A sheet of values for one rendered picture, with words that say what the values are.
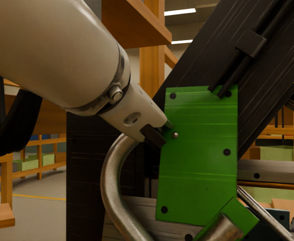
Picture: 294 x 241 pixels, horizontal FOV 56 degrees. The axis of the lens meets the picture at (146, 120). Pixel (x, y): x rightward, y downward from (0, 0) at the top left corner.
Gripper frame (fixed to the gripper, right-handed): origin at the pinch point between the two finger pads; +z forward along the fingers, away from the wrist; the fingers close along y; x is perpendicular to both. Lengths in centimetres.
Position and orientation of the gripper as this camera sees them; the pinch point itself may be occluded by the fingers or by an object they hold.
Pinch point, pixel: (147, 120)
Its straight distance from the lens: 42.6
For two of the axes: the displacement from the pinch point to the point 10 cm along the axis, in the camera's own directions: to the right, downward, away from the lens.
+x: -7.4, 6.7, 0.8
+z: 3.4, 2.8, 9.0
